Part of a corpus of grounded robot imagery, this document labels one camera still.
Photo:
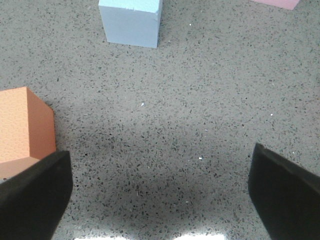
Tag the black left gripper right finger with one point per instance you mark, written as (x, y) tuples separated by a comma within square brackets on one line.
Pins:
[(285, 196)]

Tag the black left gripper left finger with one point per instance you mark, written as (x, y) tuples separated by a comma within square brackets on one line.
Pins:
[(33, 202)]

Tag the orange foam cube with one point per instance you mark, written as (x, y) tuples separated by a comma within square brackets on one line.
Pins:
[(27, 130)]

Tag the pink foam cube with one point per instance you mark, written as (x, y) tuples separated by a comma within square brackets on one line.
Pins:
[(283, 4)]

